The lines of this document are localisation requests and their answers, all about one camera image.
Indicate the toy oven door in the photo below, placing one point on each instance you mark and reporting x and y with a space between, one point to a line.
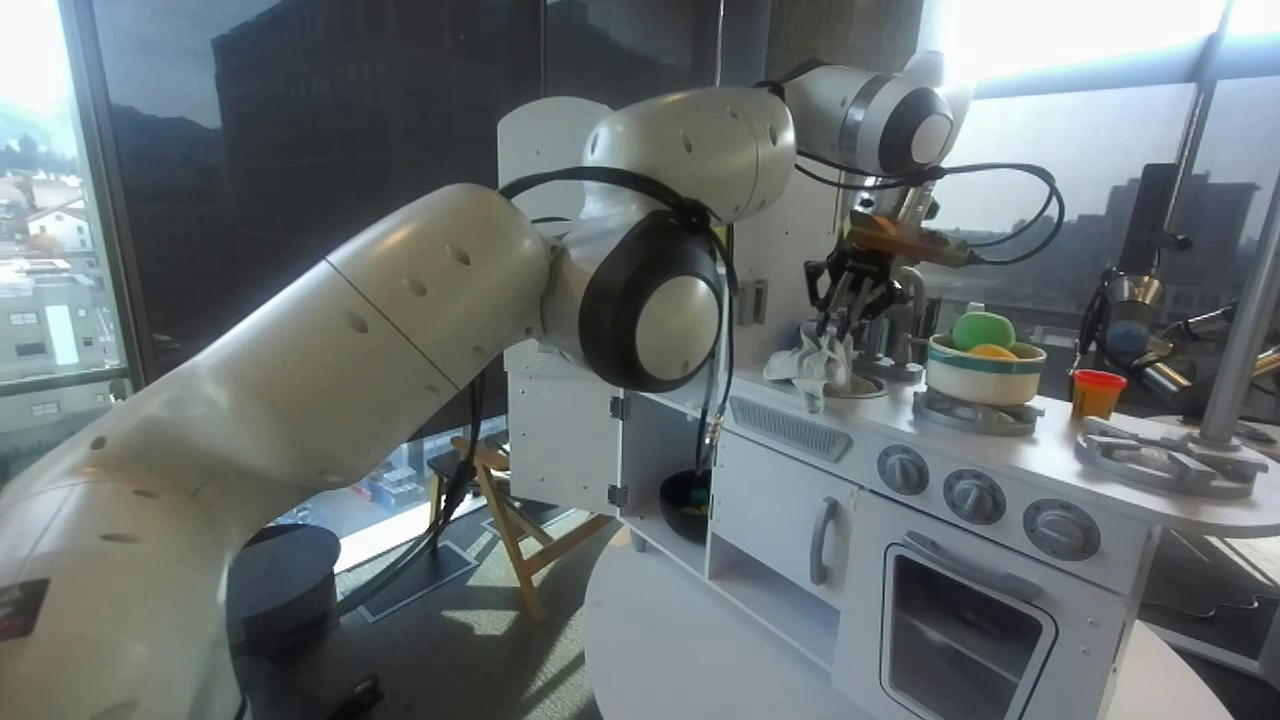
961 627

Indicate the small orange toy cup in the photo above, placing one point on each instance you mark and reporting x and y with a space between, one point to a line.
1098 395

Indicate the white toy kitchen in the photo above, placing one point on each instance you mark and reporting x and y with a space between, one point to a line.
801 493

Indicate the yellow toy food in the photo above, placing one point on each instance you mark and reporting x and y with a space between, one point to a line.
998 353

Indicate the grey toy stove burner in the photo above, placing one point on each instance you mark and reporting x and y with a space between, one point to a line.
1173 460
981 415

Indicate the dark camera mount rig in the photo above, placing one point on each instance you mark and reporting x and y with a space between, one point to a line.
1127 326

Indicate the black bowl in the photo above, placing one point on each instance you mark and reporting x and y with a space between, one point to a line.
684 498

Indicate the green toy vegetable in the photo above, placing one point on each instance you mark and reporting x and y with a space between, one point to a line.
981 326

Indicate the wooden folding chair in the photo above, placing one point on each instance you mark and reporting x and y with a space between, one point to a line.
526 533

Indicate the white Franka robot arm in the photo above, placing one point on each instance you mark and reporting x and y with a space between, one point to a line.
335 387

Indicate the white toy kitchen cabinet door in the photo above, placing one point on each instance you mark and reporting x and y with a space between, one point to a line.
560 442

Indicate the white toy pot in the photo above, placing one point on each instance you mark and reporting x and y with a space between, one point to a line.
987 377

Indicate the grey metal pole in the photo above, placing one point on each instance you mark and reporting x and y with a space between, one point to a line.
1242 335

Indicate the grey oven knob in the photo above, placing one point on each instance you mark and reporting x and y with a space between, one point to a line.
905 469
1063 530
974 498

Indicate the dark round bin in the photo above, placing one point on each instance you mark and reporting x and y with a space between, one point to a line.
281 585

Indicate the white cloth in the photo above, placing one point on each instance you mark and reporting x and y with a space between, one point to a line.
820 367

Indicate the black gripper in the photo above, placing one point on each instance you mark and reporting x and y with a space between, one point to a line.
872 272

